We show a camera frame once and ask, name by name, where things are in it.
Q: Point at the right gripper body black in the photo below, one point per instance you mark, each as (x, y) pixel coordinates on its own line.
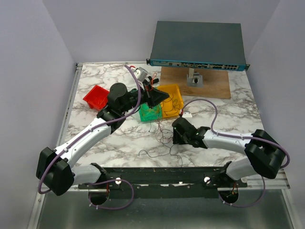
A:
(180, 139)

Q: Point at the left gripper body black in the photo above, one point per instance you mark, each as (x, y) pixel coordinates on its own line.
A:
(134, 97)

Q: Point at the green plastic bin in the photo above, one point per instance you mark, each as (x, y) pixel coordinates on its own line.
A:
(149, 114)

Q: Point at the yellow plastic bin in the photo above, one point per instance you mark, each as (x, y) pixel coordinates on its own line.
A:
(171, 106)

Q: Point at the red plastic bin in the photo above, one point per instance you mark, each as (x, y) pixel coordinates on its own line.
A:
(96, 98)

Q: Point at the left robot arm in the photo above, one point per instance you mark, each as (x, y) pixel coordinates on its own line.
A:
(54, 168)

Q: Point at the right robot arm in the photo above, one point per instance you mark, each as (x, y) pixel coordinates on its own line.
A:
(264, 156)

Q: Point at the wooden board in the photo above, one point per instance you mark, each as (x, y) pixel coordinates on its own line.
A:
(213, 83)

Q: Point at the black T-handle tool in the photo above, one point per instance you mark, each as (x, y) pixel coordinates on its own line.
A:
(153, 80)

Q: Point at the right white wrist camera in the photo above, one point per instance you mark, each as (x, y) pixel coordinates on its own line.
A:
(186, 115)

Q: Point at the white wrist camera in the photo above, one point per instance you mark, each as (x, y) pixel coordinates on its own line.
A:
(140, 74)
(186, 115)

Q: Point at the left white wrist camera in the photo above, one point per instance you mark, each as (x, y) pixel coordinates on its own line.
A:
(140, 74)

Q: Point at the grey metal bracket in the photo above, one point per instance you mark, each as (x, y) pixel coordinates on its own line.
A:
(194, 78)

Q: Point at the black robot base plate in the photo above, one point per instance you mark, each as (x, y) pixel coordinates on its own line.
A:
(162, 182)

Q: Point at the blue network switch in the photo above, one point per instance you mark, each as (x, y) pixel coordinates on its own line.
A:
(198, 45)

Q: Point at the aluminium frame rail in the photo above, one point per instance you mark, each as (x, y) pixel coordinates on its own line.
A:
(264, 204)

